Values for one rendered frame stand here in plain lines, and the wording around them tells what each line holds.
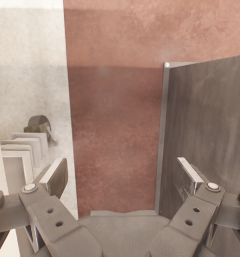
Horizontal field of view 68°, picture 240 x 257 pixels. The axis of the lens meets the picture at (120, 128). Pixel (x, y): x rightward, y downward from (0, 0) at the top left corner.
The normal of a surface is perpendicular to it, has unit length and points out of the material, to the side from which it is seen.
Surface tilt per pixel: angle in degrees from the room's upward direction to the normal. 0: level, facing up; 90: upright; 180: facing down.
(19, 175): 0
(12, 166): 0
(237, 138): 90
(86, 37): 0
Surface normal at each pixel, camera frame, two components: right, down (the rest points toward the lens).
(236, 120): -1.00, 0.00
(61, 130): 0.02, 0.27
